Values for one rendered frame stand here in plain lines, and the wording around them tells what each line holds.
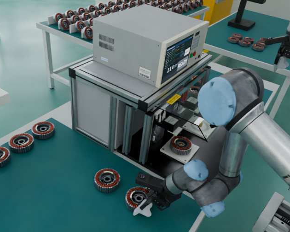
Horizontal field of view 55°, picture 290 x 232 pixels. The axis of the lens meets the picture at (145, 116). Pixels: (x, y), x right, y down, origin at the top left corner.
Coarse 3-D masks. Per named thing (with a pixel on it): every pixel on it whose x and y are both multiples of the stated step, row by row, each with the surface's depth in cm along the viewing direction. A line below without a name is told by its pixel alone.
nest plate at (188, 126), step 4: (188, 124) 158; (192, 124) 159; (184, 128) 156; (188, 128) 155; (192, 128) 156; (196, 128) 156; (192, 132) 154; (196, 132) 153; (200, 132) 154; (200, 136) 152
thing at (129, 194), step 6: (132, 192) 115; (138, 192) 117; (144, 192) 116; (126, 198) 113; (132, 198) 116; (138, 198) 116; (126, 204) 113; (132, 204) 110; (138, 204) 111; (132, 210) 111
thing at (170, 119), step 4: (168, 116) 138; (172, 116) 139; (156, 120) 138; (164, 120) 135; (168, 120) 136; (172, 120) 136; (176, 120) 137; (156, 124) 138; (160, 124) 137; (164, 124) 136; (168, 124) 134; (172, 124) 133; (176, 124) 135; (156, 128) 141; (164, 128) 136; (168, 128) 135; (172, 128) 134; (176, 128) 138; (180, 128) 138; (172, 132) 135; (176, 132) 135
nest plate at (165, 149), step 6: (168, 144) 143; (192, 144) 145; (162, 150) 138; (168, 150) 139; (192, 150) 141; (174, 156) 136; (180, 156) 136; (186, 156) 137; (192, 156) 138; (186, 162) 133
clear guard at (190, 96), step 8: (184, 88) 134; (168, 96) 126; (184, 96) 128; (192, 96) 128; (160, 104) 120; (168, 104) 121; (176, 104) 121; (184, 104) 122; (192, 104) 123; (168, 112) 116; (176, 112) 116; (184, 112) 117; (192, 112) 118; (192, 120) 113; (200, 120) 114; (200, 128) 111; (208, 128) 115; (216, 128) 119; (208, 136) 113
